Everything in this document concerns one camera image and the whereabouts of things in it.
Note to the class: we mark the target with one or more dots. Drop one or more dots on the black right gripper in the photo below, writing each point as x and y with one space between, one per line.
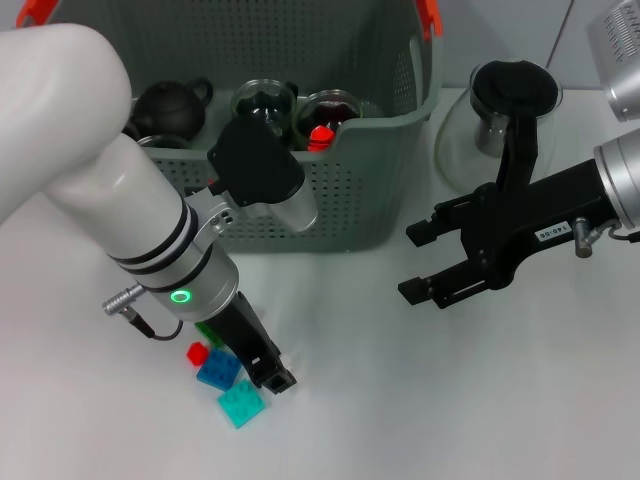
525 215

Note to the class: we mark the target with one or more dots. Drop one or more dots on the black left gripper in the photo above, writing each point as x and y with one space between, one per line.
245 330

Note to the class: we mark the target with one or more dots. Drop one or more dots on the bright red sloped brick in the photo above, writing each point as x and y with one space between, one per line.
320 139

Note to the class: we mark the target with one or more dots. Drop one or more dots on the glass teacup with black holder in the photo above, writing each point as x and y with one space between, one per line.
262 97
160 141
330 107

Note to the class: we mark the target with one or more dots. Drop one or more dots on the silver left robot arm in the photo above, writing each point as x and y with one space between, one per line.
75 150

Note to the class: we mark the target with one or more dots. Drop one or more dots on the grey-green perforated storage bin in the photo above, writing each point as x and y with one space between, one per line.
360 200

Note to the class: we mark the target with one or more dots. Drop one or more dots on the teal square toy brick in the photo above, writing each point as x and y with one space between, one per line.
241 405

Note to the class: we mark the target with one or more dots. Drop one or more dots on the blue toy brick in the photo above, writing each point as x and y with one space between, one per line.
220 371

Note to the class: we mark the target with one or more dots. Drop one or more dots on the green flat toy brick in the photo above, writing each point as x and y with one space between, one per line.
207 334

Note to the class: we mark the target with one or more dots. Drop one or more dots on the small red toy brick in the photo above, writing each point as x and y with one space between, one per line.
197 353

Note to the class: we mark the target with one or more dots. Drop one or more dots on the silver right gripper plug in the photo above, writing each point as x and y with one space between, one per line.
585 237

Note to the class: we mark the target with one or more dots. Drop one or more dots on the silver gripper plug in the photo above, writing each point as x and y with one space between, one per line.
585 237
122 299

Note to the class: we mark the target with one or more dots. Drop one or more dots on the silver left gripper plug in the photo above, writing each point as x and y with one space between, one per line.
122 299

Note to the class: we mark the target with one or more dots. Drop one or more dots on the black clay teapot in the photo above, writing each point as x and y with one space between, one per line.
167 107

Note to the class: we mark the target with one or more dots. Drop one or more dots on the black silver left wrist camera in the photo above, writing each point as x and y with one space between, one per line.
255 170

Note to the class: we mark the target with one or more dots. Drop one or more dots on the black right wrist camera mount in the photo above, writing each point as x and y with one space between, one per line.
622 60

